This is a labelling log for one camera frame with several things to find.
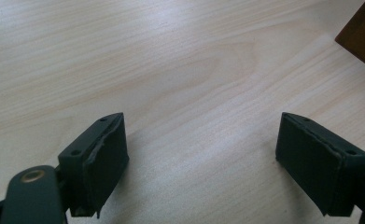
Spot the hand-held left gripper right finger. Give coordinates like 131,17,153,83
274,111,365,217

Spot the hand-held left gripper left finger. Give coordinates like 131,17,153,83
57,112,130,218

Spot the dark brown wooden object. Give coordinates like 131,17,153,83
334,0,365,75

